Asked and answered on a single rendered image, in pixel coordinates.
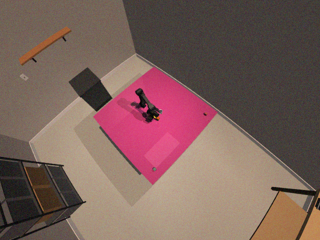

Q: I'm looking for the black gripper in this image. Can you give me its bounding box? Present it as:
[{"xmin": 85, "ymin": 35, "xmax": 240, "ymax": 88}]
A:
[{"xmin": 147, "ymin": 112, "xmax": 154, "ymax": 121}]

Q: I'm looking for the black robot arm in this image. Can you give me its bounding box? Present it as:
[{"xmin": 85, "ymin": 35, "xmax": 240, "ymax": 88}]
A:
[{"xmin": 135, "ymin": 88, "xmax": 159, "ymax": 118}]

